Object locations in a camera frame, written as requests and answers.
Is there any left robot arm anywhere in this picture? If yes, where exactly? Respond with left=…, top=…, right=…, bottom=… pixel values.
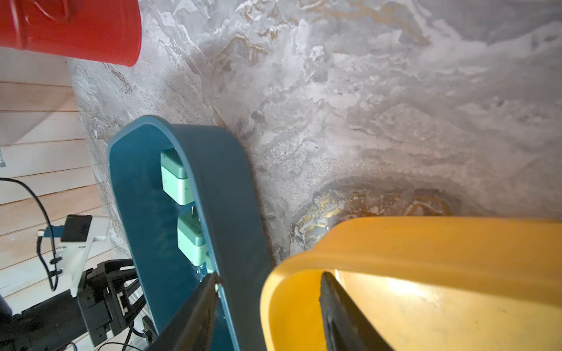
left=1, top=259, right=146, bottom=350

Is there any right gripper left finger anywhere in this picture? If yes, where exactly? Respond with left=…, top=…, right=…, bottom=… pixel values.
left=147, top=273, right=220, bottom=350

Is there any green plug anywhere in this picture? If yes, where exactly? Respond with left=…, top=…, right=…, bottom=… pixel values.
left=205, top=252, right=215, bottom=274
left=177, top=206, right=208, bottom=266
left=160, top=149, right=195, bottom=206

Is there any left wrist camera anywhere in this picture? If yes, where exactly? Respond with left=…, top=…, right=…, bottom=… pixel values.
left=37, top=214, right=110, bottom=298

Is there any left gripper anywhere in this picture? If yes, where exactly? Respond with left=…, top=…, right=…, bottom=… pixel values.
left=77, top=259, right=146, bottom=347

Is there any yellow storage box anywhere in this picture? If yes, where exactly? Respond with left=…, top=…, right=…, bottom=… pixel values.
left=261, top=216, right=561, bottom=350

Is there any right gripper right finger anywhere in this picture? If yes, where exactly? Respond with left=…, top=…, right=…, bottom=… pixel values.
left=319, top=271, right=392, bottom=350

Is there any teal storage box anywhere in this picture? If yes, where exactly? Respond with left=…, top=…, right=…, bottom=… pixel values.
left=108, top=116, right=272, bottom=350

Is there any red pen cup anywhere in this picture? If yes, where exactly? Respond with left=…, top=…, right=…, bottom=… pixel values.
left=1, top=0, right=142, bottom=67

